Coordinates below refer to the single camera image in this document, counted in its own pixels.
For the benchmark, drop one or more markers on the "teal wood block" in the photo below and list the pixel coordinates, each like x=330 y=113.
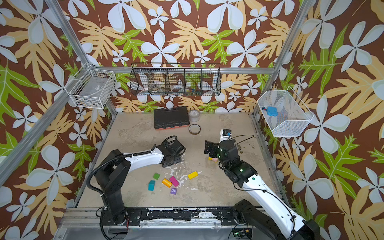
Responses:
x=151 y=185

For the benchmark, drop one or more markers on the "blue object in basket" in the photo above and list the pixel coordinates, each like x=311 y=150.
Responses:
x=270 y=111

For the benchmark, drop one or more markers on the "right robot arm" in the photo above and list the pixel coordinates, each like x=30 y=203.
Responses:
x=278 y=221

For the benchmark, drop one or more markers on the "white wire basket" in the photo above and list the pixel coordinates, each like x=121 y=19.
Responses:
x=293 y=114
x=91 y=87

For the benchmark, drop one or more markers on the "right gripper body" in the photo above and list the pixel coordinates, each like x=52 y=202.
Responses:
x=210 y=149

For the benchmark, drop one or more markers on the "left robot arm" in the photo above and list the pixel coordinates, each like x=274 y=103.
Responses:
x=108 y=178

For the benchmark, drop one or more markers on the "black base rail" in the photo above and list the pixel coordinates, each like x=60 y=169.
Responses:
x=224 y=216

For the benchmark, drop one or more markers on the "black tool case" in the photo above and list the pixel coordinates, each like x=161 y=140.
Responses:
x=171 y=118

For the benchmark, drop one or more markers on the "purple number cube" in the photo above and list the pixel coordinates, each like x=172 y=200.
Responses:
x=173 y=191

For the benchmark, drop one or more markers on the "white tape roll in basket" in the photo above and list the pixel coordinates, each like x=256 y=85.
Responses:
x=177 y=89

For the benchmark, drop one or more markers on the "magenta wood block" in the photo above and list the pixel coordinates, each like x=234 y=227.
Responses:
x=174 y=181

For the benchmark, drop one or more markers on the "orange cylinder block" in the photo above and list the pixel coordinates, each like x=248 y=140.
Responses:
x=167 y=183

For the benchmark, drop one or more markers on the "white wire basket left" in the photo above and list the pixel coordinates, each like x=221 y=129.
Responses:
x=91 y=87

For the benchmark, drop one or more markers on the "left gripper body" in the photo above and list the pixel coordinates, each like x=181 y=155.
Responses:
x=176 y=159

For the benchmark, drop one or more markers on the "black wire basket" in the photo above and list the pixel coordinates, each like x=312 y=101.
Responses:
x=198 y=79

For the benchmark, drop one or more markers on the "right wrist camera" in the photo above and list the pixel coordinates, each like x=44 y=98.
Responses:
x=225 y=134

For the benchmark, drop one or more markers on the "green cube block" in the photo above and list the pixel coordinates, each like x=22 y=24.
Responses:
x=156 y=176

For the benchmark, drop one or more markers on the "brown tape roll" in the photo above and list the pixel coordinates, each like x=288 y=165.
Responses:
x=194 y=129

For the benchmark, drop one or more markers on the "white wire basket right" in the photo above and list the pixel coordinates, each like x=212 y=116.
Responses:
x=293 y=114

